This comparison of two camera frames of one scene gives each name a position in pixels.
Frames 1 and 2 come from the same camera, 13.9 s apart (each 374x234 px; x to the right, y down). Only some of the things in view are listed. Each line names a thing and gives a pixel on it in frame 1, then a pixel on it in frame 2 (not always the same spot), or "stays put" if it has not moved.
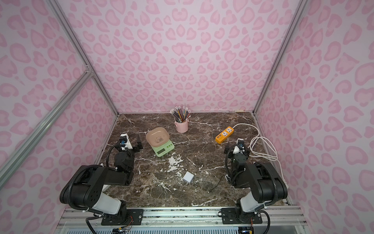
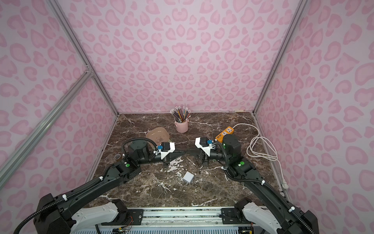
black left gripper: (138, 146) → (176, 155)
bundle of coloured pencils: (181, 116) stays put
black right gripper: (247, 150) → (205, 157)
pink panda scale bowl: (158, 136) stays put
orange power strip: (224, 134) stays put
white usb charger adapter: (188, 177) stays put
